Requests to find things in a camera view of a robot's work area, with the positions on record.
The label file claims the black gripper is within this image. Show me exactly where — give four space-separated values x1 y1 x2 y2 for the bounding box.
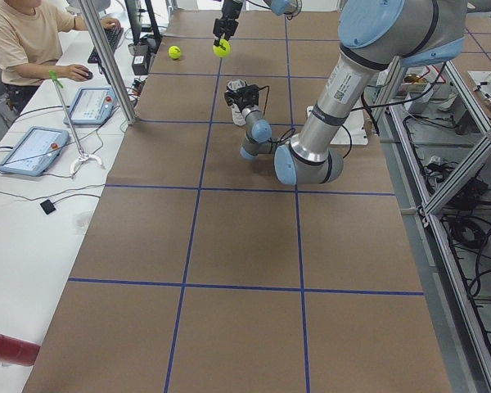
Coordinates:
224 85 257 111
213 0 243 47

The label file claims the yellow tennis ball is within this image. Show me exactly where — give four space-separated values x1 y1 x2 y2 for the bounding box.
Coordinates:
168 46 182 60
213 38 232 58

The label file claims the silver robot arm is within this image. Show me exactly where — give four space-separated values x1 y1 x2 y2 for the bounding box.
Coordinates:
213 0 302 47
224 0 467 185

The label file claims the black monitor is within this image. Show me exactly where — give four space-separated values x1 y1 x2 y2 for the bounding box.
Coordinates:
124 0 162 47

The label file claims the black power adapter box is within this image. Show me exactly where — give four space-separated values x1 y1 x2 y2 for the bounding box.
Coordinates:
132 44 151 76

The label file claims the black keyboard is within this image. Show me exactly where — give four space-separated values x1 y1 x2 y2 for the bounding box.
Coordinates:
87 25 124 64

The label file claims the blue teach pendant far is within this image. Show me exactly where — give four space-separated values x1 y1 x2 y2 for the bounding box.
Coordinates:
69 86 117 127

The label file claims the blue teach pendant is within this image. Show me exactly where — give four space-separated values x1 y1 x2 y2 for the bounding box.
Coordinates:
0 126 70 177
69 86 117 127

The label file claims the seated person beige shirt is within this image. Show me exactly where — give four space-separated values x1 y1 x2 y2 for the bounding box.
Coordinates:
0 0 122 115

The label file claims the blue teach pendant near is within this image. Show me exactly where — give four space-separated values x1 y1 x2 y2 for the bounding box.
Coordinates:
0 126 70 177

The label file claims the small black square device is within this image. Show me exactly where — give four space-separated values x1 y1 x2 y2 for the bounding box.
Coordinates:
40 199 56 215

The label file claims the red cylinder tube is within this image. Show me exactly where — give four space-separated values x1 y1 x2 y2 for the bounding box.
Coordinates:
0 333 40 367

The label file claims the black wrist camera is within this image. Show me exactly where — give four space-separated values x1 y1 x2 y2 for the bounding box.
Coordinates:
243 84 259 106

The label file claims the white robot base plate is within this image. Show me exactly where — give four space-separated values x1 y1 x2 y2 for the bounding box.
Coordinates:
331 111 368 147

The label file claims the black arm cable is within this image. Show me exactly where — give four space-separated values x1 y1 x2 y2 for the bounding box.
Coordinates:
255 84 353 158

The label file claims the aluminium frame post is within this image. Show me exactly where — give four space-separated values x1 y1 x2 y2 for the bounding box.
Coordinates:
79 0 137 125

